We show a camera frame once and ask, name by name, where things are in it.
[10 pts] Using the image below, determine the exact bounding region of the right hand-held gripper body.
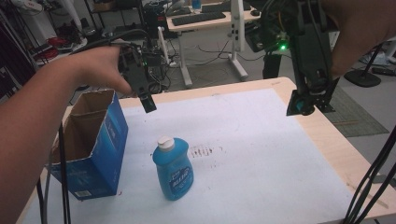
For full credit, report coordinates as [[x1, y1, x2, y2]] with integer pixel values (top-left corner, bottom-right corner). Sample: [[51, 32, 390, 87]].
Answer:
[[261, 0, 341, 97]]

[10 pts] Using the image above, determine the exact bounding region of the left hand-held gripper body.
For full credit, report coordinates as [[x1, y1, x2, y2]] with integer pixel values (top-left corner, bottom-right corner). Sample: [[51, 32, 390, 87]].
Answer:
[[117, 43, 163, 96]]

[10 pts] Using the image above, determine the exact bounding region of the blue cardboard box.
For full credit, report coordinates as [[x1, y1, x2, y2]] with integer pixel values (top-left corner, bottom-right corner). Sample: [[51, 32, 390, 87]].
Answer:
[[49, 89, 130, 201]]

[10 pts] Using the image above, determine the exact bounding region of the blue dish soap bottle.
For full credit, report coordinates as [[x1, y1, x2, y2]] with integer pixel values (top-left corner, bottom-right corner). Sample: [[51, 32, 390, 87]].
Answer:
[[151, 135, 195, 202]]

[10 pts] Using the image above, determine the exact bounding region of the person's left hand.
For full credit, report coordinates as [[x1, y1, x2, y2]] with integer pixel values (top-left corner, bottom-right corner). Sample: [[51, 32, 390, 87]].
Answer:
[[70, 46, 135, 97]]

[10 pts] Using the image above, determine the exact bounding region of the person's right hand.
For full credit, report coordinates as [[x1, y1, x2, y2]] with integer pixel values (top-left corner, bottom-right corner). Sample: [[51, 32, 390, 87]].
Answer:
[[320, 0, 396, 78]]

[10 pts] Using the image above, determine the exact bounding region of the grey floor mat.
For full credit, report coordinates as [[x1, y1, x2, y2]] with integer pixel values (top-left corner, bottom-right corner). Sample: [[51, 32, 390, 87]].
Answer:
[[322, 85, 390, 138]]

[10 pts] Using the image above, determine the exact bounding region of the black round stand base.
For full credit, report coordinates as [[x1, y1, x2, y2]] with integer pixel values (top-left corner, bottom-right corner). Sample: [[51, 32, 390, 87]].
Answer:
[[343, 42, 384, 89]]

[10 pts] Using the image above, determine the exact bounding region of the white table mat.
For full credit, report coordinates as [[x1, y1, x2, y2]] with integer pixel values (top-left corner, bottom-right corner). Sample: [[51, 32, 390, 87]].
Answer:
[[21, 88, 357, 224]]

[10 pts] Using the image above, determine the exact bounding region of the black keyboard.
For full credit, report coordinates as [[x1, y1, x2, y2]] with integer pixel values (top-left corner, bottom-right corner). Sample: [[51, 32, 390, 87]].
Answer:
[[171, 11, 227, 27], [201, 0, 252, 14]]

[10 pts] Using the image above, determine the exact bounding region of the white-legged wooden desk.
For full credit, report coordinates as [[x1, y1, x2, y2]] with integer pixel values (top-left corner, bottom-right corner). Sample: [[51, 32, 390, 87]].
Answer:
[[165, 0, 263, 89]]

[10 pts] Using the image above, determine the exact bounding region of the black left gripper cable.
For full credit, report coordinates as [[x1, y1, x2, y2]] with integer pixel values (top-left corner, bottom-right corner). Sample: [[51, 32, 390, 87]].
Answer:
[[69, 28, 151, 56]]

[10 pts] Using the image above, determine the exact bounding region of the red cable coil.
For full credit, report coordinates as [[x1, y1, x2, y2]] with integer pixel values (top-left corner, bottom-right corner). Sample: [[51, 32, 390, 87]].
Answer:
[[46, 36, 72, 49]]

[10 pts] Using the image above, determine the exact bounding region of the black right gripper cable bundle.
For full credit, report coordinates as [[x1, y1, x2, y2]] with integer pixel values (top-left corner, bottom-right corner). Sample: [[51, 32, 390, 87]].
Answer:
[[343, 124, 396, 224]]

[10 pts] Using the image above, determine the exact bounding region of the black hanging cable bundle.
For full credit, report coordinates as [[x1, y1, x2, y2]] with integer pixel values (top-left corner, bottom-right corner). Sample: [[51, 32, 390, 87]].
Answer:
[[35, 123, 72, 224]]

